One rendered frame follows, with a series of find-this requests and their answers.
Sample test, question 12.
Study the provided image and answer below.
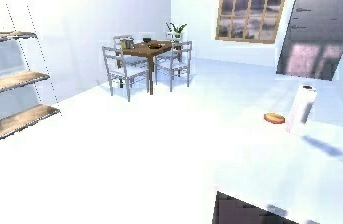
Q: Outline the white dining chair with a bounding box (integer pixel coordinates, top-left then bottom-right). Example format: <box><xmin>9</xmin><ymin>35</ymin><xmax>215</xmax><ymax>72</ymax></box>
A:
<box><xmin>154</xmin><ymin>40</ymin><xmax>193</xmax><ymax>93</ymax></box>
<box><xmin>101</xmin><ymin>45</ymin><xmax>151</xmax><ymax>103</ymax></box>
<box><xmin>112</xmin><ymin>34</ymin><xmax>137</xmax><ymax>54</ymax></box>

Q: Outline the orange round plate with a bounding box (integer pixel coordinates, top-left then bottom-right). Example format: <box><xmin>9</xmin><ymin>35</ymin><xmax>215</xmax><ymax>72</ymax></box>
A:
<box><xmin>263</xmin><ymin>112</ymin><xmax>286</xmax><ymax>125</ymax></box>

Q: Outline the wooden framed window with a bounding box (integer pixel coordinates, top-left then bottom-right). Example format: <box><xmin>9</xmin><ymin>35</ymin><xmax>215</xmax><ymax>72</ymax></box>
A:
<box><xmin>214</xmin><ymin>0</ymin><xmax>286</xmax><ymax>45</ymax></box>

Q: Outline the green house plant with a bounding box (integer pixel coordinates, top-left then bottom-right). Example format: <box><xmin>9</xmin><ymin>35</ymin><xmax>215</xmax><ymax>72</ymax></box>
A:
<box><xmin>165</xmin><ymin>22</ymin><xmax>188</xmax><ymax>43</ymax></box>

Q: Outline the brown wooden dining table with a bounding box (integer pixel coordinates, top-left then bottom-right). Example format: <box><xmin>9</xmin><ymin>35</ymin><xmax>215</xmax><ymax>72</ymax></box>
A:
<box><xmin>120</xmin><ymin>39</ymin><xmax>183</xmax><ymax>96</ymax></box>

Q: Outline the wooden shelf unit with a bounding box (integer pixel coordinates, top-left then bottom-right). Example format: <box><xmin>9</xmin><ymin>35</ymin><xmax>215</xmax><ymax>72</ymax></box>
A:
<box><xmin>0</xmin><ymin>30</ymin><xmax>62</xmax><ymax>146</ymax></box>

